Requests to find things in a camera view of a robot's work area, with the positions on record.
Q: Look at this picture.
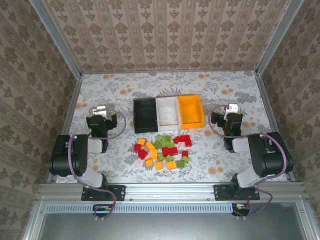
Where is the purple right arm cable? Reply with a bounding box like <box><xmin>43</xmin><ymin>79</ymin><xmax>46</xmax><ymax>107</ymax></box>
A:
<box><xmin>208</xmin><ymin>104</ymin><xmax>288</xmax><ymax>221</ymax></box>

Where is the aluminium frame post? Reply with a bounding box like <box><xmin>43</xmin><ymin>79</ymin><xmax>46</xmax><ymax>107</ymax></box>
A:
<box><xmin>28</xmin><ymin>0</ymin><xmax>83</xmax><ymax>79</ymax></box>
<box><xmin>255</xmin><ymin>0</ymin><xmax>305</xmax><ymax>76</ymax></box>

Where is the aluminium mounting rail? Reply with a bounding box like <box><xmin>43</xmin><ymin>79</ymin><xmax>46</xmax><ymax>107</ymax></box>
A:
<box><xmin>37</xmin><ymin>183</ymin><xmax>310</xmax><ymax>201</ymax></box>

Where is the grey metal sheet panel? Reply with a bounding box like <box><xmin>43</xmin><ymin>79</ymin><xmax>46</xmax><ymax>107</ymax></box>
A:
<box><xmin>23</xmin><ymin>202</ymin><xmax>320</xmax><ymax>240</ymax></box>

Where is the orange plastic bin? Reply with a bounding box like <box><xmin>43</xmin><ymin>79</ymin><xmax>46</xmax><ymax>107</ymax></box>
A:
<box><xmin>177</xmin><ymin>94</ymin><xmax>205</xmax><ymax>130</ymax></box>

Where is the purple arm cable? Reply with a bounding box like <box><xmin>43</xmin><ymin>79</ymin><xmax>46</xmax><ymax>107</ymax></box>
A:
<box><xmin>208</xmin><ymin>104</ymin><xmax>288</xmax><ymax>221</ymax></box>
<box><xmin>67</xmin><ymin>109</ymin><xmax>127</xmax><ymax>221</ymax></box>

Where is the black plastic bin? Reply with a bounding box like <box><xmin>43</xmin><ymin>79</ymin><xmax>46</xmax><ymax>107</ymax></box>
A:
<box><xmin>133</xmin><ymin>97</ymin><xmax>159</xmax><ymax>134</ymax></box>

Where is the aluminium side rail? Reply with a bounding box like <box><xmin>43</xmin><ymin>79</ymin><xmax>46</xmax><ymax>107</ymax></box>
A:
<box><xmin>254</xmin><ymin>72</ymin><xmax>296</xmax><ymax>182</ymax></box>
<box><xmin>47</xmin><ymin>74</ymin><xmax>83</xmax><ymax>183</ymax></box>

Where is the white plastic bin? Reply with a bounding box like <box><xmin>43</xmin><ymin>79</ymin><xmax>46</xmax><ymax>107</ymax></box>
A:
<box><xmin>155</xmin><ymin>96</ymin><xmax>182</xmax><ymax>132</ymax></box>

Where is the floral table cover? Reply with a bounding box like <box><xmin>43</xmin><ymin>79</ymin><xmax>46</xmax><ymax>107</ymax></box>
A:
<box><xmin>56</xmin><ymin>71</ymin><xmax>291</xmax><ymax>185</ymax></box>

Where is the white slotted cable duct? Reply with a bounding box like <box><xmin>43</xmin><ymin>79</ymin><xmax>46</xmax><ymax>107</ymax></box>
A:
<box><xmin>46</xmin><ymin>202</ymin><xmax>236</xmax><ymax>214</ymax></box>

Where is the aluminium back rail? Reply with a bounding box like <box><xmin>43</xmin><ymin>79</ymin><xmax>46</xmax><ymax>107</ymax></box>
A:
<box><xmin>81</xmin><ymin>70</ymin><xmax>258</xmax><ymax>75</ymax></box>

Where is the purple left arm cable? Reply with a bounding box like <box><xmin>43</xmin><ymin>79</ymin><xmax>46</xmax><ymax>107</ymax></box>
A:
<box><xmin>67</xmin><ymin>109</ymin><xmax>127</xmax><ymax>221</ymax></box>

